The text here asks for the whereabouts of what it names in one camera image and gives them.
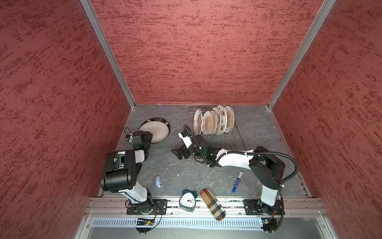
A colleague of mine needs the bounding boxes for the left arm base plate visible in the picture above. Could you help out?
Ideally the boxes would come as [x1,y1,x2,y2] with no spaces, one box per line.
[126,199,168,215]

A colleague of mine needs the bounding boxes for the white plate red dots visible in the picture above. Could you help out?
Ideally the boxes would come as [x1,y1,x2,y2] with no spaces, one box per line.
[212,107,221,135]

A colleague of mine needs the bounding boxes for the brown patterned plate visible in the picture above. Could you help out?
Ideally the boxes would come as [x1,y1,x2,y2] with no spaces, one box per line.
[224,105,234,134]

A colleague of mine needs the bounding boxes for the small sunburst plate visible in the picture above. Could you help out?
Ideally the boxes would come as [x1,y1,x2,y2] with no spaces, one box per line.
[202,110,213,136]

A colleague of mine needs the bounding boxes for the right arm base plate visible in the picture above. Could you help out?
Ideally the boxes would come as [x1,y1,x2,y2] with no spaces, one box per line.
[243,199,284,216]

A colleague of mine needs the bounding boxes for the plaid cylindrical case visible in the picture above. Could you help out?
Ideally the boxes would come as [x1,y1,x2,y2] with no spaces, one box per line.
[201,189,226,221]

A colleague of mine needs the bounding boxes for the white plate red text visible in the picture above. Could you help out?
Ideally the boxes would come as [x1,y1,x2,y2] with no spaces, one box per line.
[193,108,203,135]

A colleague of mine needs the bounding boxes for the aluminium front rail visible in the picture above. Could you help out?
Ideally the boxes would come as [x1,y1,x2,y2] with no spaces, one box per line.
[85,196,328,218]

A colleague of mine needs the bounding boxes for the blue marker pen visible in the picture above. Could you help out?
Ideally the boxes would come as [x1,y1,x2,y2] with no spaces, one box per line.
[232,171,244,193]

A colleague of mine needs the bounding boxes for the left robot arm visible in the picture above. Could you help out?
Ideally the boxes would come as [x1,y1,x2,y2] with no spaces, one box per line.
[100,130,155,215]

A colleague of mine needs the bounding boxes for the wire dish rack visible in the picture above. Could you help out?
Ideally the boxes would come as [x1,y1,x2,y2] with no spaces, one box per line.
[186,106,246,151]

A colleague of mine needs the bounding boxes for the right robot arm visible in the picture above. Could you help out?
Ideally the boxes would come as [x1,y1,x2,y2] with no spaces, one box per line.
[171,124,299,215]

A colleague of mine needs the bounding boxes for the watermelon pattern plate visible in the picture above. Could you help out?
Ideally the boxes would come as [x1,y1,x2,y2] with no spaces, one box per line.
[218,105,227,135]

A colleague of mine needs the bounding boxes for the teal alarm clock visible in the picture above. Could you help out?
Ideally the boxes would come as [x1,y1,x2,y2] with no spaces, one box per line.
[179,186,198,213]

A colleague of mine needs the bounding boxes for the small light blue object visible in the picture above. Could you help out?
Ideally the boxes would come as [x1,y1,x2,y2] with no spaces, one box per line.
[155,175,162,188]

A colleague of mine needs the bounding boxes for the dark striped rim plate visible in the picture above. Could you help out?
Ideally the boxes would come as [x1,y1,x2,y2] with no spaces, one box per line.
[142,117,171,143]

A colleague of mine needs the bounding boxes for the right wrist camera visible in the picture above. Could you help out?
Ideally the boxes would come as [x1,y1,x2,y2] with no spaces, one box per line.
[178,131,193,148]

